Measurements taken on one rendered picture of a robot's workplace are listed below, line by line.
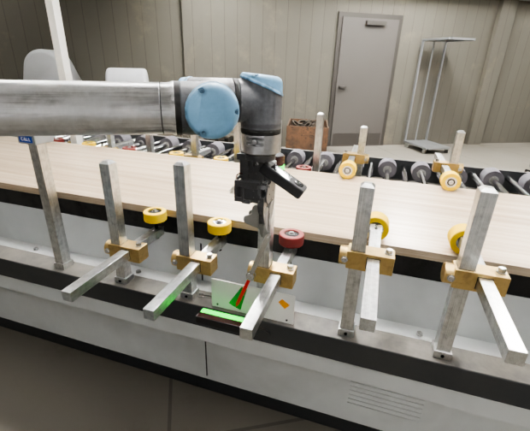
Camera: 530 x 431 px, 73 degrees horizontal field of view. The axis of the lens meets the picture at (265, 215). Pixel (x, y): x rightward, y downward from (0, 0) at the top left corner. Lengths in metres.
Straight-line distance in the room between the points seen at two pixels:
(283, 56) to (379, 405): 5.58
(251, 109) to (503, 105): 8.13
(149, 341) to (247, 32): 5.26
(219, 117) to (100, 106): 0.18
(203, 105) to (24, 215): 1.39
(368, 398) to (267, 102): 1.17
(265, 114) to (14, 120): 0.44
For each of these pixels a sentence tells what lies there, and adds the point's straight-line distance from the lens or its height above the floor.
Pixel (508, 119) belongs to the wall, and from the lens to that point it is 8.91.
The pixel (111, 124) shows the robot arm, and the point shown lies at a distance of 0.64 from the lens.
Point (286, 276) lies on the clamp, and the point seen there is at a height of 0.86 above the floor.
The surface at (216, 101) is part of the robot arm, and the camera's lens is 0.61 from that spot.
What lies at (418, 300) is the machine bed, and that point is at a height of 0.72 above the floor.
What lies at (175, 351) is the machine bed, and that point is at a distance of 1.74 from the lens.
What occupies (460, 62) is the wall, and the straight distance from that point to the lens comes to 7.93.
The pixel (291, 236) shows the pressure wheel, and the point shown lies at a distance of 1.12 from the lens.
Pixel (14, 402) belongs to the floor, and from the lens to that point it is 2.08.
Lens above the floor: 1.40
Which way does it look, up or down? 23 degrees down
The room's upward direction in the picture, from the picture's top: 2 degrees clockwise
